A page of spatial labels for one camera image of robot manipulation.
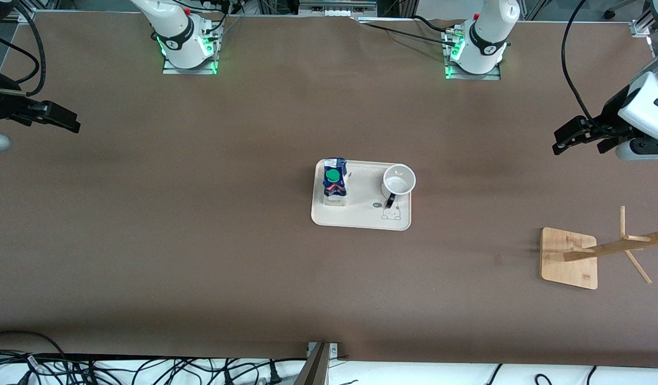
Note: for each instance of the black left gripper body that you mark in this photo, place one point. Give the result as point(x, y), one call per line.
point(610, 113)

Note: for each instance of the white smiley mug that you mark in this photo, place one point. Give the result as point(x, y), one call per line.
point(398, 184)

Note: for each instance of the blue milk carton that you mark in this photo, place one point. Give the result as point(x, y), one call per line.
point(335, 187)

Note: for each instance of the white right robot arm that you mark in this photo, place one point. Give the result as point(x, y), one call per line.
point(173, 32)

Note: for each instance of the cream rabbit print tray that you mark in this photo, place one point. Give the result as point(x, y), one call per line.
point(355, 219)

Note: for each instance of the wooden mug stand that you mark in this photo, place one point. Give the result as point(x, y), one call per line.
point(566, 267)

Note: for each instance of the grey power strip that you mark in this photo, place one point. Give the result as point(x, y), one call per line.
point(337, 8)

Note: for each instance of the aluminium profile bar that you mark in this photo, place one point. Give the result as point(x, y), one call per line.
point(318, 369)

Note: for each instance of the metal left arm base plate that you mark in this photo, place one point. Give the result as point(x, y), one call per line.
point(473, 76)

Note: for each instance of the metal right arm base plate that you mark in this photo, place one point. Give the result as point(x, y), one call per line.
point(190, 71)

